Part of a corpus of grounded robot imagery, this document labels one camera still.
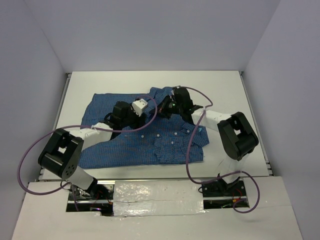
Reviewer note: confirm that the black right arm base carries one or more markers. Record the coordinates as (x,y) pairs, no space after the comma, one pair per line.
(220,195)

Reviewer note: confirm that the blue checked long sleeve shirt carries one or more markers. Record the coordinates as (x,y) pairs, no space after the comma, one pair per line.
(164,142)

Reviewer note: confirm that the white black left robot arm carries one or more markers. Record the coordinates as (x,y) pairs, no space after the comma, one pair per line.
(62,153)

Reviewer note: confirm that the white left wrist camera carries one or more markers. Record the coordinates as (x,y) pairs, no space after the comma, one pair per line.
(139,106)

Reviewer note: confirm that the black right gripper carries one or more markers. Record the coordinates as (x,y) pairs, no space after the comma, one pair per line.
(162,108)

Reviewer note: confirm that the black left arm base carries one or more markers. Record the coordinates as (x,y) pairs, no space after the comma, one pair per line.
(100,201)

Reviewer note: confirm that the silver tape patch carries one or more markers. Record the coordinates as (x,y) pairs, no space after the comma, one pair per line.
(156,198)

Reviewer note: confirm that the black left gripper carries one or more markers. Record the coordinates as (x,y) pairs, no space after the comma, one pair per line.
(137,122)

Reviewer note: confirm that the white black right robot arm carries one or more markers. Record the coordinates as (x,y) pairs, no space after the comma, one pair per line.
(236,133)

